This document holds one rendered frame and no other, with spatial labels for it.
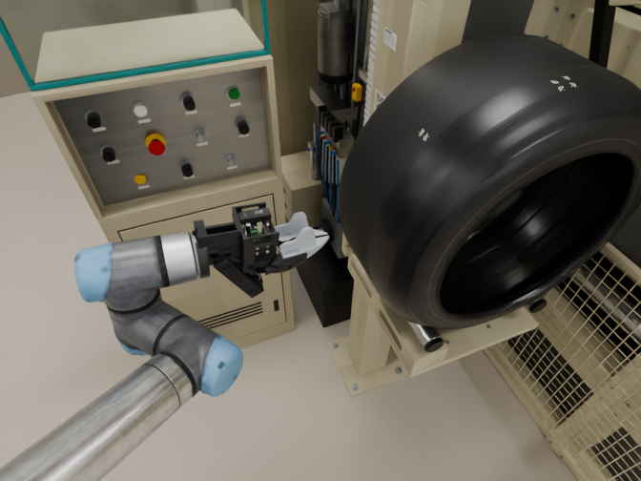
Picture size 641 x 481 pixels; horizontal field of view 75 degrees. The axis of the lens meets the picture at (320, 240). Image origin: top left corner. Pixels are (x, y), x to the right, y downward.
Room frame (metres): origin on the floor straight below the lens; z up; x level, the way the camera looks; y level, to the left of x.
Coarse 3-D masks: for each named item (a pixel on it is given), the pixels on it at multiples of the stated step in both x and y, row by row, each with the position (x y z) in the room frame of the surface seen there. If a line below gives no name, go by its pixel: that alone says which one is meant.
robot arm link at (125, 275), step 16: (128, 240) 0.40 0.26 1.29; (144, 240) 0.40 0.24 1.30; (160, 240) 0.40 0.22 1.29; (80, 256) 0.36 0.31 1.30; (96, 256) 0.36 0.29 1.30; (112, 256) 0.36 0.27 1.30; (128, 256) 0.37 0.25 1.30; (144, 256) 0.37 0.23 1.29; (160, 256) 0.38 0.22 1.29; (80, 272) 0.34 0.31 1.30; (96, 272) 0.34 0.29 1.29; (112, 272) 0.35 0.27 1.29; (128, 272) 0.35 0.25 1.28; (144, 272) 0.36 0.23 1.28; (160, 272) 0.36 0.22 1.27; (80, 288) 0.33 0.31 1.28; (96, 288) 0.33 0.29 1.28; (112, 288) 0.33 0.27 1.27; (128, 288) 0.34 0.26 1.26; (144, 288) 0.35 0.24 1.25; (112, 304) 0.34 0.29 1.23; (128, 304) 0.34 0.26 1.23; (144, 304) 0.34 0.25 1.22
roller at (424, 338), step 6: (414, 324) 0.51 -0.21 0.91; (420, 324) 0.50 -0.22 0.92; (414, 330) 0.50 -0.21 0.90; (420, 330) 0.49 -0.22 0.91; (426, 330) 0.49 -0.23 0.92; (432, 330) 0.49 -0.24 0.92; (420, 336) 0.48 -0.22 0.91; (426, 336) 0.47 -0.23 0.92; (432, 336) 0.47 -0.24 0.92; (438, 336) 0.47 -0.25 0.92; (420, 342) 0.48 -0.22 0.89; (426, 342) 0.46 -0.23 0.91; (432, 342) 0.46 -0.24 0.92; (438, 342) 0.46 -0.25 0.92; (426, 348) 0.45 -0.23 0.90; (432, 348) 0.46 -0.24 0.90; (438, 348) 0.46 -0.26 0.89
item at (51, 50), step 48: (0, 0) 0.89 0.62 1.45; (48, 0) 0.92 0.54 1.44; (96, 0) 0.95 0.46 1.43; (144, 0) 0.99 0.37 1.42; (192, 0) 1.02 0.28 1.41; (240, 0) 1.06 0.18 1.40; (48, 48) 0.91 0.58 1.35; (96, 48) 0.94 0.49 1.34; (144, 48) 0.98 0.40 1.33; (192, 48) 1.01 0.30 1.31; (240, 48) 1.06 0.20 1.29
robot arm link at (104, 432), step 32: (192, 320) 0.34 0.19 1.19; (160, 352) 0.28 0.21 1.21; (192, 352) 0.28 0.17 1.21; (224, 352) 0.28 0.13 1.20; (128, 384) 0.22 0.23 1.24; (160, 384) 0.23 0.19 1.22; (192, 384) 0.24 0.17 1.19; (224, 384) 0.26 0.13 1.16; (96, 416) 0.18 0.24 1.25; (128, 416) 0.18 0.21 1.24; (160, 416) 0.19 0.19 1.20; (32, 448) 0.14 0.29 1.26; (64, 448) 0.14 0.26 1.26; (96, 448) 0.15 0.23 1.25; (128, 448) 0.16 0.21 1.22; (0, 480) 0.11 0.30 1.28; (32, 480) 0.11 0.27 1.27; (64, 480) 0.11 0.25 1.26; (96, 480) 0.12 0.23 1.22
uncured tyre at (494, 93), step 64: (448, 64) 0.66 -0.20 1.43; (512, 64) 0.62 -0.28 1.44; (576, 64) 0.61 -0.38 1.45; (384, 128) 0.61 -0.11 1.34; (448, 128) 0.53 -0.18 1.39; (512, 128) 0.50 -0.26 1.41; (576, 128) 0.50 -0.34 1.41; (640, 128) 0.54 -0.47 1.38; (384, 192) 0.52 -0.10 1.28; (448, 192) 0.46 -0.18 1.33; (512, 192) 0.46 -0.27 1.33; (576, 192) 0.72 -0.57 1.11; (640, 192) 0.58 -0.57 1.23; (384, 256) 0.46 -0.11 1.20; (448, 256) 0.43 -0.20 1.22; (512, 256) 0.68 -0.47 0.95; (576, 256) 0.58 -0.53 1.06; (448, 320) 0.45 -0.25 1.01
